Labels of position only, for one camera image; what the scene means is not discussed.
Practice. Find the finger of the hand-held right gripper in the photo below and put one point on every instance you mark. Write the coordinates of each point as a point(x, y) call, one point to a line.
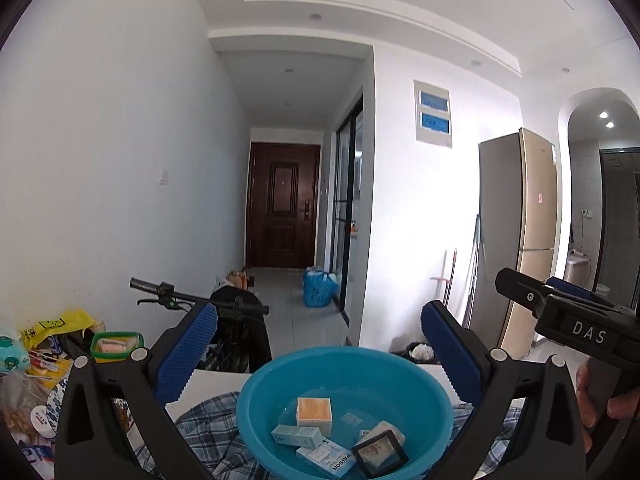
point(567, 287)
point(522, 290)

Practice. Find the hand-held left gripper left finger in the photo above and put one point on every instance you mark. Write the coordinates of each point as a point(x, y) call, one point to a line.
point(187, 355)

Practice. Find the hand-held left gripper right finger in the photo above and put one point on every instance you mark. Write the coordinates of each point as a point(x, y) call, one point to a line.
point(450, 355)

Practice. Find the beige tissue pack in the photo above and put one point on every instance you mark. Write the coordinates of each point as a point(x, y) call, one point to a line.
point(387, 427)

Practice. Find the blue plastic basin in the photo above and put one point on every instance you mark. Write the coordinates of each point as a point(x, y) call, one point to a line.
point(350, 375)

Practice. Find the pale teal small box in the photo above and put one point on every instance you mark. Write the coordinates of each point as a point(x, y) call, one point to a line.
point(295, 435)

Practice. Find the black framed display case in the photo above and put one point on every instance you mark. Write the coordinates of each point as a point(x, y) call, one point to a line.
point(358, 455)

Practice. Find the small beige carton box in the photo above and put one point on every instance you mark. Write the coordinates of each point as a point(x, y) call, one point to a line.
point(315, 412)

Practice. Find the blue white carton box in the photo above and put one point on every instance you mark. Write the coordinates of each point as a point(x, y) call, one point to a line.
point(325, 457)

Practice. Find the person's right hand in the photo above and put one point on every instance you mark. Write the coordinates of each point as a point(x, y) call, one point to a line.
point(584, 400)

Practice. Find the white sink cabinet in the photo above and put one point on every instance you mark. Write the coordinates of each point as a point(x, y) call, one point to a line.
point(577, 272)

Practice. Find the black trash bin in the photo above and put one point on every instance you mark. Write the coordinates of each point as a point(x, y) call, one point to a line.
point(420, 352)

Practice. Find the gold grey refrigerator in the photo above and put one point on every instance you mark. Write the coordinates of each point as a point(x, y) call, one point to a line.
point(500, 235)

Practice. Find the black bag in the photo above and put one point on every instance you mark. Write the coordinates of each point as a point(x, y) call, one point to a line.
point(250, 340)

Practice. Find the blue plaid cloth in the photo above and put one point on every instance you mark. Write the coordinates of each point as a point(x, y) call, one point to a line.
point(215, 420)

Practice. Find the yellow container green lid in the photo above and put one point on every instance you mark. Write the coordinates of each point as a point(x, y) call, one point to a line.
point(117, 346)

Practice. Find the dark glass bathroom door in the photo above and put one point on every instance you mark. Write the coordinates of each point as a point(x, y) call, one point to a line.
point(620, 220)

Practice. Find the brown cardboard box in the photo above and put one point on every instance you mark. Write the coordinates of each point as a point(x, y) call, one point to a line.
point(239, 280)

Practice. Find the yellow plastic bag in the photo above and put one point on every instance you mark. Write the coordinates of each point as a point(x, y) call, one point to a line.
point(65, 322)

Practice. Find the blue patterned white bowl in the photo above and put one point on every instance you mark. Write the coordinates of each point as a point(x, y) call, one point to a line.
point(55, 400)

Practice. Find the blue mesh basket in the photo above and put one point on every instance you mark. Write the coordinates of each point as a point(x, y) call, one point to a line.
point(320, 290)

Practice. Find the dark brown entrance door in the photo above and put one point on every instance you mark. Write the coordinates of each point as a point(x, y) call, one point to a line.
point(282, 210)

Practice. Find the clear bag of nuts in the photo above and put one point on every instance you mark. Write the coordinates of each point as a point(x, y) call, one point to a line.
point(20, 405)

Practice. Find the green white plastic bag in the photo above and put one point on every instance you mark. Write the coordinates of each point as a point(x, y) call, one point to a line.
point(12, 355)

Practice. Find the white electrical panel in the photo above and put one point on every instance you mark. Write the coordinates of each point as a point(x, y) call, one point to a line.
point(432, 136)

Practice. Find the black framed glass sliding door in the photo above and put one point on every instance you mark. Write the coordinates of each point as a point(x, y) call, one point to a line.
point(345, 210)

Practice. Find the white wall switch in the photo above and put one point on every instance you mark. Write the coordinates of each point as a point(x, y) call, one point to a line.
point(163, 175)

